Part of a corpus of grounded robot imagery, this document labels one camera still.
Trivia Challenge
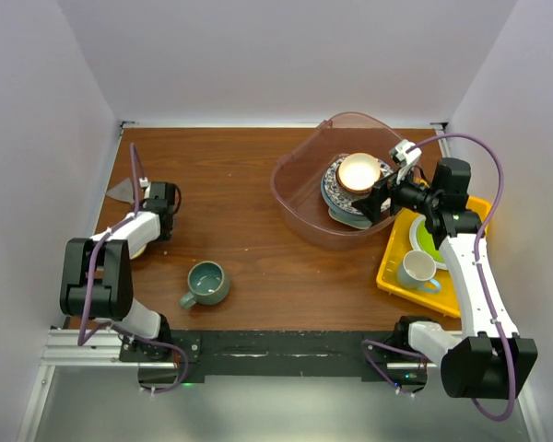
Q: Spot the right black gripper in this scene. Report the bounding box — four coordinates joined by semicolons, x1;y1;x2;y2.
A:
352;161;440;224

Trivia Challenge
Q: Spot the mint green divided tray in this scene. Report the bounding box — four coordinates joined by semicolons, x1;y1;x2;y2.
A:
328;208;372;230

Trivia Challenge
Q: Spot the teal yellow patterned bowl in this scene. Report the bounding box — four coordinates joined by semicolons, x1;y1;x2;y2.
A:
128;243;147;260

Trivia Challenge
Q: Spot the teal ceramic mug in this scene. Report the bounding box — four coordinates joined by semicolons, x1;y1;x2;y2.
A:
180;261;230;309

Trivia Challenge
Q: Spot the pink translucent plastic bin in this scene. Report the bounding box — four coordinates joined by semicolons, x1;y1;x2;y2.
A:
270;112;403;250

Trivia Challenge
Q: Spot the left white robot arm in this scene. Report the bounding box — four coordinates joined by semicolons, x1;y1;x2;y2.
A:
59;181;182;361

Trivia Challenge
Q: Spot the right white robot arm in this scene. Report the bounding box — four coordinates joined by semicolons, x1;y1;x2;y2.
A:
354;157;538;400

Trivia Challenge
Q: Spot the grey triangular scraper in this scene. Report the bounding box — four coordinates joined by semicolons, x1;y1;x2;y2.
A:
106;178;135;204

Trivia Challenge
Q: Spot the green plate white rim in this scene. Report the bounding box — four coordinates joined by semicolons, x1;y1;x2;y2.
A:
408;215;447;271

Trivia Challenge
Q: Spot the yellow plastic tray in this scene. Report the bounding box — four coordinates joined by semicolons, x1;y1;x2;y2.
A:
375;195;494;319

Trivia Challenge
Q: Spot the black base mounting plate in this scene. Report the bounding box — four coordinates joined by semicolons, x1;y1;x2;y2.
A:
119;329;429;387

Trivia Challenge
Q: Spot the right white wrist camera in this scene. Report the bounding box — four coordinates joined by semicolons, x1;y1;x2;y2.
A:
389;139;421;184

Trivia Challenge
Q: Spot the white mug blue handle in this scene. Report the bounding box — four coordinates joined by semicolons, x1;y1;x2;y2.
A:
396;250;441;294

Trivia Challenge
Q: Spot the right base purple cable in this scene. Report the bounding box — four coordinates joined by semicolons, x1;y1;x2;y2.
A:
359;338;429;395

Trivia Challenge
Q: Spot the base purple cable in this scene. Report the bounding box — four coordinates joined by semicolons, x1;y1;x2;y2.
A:
137;333;195;395
359;338;429;395

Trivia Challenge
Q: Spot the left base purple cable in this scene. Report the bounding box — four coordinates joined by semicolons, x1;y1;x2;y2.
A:
137;333;195;395

